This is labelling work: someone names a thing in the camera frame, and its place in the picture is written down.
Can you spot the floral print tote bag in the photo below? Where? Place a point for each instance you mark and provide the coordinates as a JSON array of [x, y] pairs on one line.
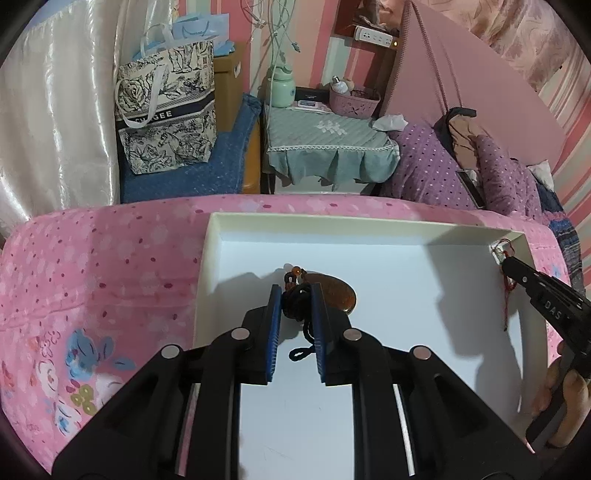
[[166, 115]]

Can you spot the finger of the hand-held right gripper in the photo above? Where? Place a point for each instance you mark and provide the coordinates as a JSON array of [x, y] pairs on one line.
[[521, 272]]

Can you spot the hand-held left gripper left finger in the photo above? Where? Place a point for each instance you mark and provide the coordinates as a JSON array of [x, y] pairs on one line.
[[275, 323]]

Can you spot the pink floral bedsheet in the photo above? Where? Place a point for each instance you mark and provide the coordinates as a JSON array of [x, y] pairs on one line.
[[115, 277]]

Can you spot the black flat rectangular object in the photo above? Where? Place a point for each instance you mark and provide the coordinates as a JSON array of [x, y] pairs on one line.
[[471, 187]]

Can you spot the pink plastic basket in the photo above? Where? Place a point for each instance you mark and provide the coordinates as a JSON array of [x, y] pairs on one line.
[[353, 107]]

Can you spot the dark blue knitted blanket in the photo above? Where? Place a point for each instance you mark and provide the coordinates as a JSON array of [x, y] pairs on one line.
[[565, 230]]

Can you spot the pale green jar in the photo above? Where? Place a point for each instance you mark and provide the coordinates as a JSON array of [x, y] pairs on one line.
[[281, 90]]

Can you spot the pale blue paper bag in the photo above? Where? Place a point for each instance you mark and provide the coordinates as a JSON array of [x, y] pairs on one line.
[[203, 25]]

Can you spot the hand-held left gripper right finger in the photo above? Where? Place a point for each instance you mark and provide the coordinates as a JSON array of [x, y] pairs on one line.
[[318, 323]]

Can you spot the small beige round object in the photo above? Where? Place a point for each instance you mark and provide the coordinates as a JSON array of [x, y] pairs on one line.
[[349, 85]]

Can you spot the black and white small device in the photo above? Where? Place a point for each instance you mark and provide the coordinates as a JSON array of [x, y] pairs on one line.
[[311, 99]]

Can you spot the pink floral curtain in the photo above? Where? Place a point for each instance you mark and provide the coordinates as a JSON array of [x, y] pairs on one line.
[[531, 37]]

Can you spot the purple dotted pillow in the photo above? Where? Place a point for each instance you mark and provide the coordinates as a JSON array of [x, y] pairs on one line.
[[425, 161]]

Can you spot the pink padded headboard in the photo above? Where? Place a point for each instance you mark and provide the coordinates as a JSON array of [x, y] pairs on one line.
[[461, 78]]

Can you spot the brown cardboard box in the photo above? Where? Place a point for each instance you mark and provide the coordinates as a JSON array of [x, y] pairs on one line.
[[228, 92]]

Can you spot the green quilted nightstand cover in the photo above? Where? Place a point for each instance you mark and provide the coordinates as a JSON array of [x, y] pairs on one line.
[[323, 138]]

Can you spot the beige garment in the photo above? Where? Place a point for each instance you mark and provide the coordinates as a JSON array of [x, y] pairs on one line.
[[464, 138]]

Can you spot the white satin curtain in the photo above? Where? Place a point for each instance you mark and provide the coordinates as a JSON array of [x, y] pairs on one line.
[[55, 115]]

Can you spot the white shallow box tray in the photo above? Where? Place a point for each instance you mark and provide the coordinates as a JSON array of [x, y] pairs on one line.
[[415, 300]]

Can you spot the white crumpled tissue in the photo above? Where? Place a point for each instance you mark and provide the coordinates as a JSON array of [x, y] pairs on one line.
[[390, 122]]

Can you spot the white power strip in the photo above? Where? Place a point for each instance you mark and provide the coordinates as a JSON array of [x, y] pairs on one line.
[[374, 36]]

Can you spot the blue textured cloth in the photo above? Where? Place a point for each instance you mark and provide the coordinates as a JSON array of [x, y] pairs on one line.
[[207, 170]]

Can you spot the person's right hand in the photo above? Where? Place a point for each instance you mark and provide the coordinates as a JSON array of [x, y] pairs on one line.
[[577, 406]]

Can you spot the white pillow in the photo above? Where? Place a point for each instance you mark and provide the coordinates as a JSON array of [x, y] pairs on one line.
[[542, 173]]

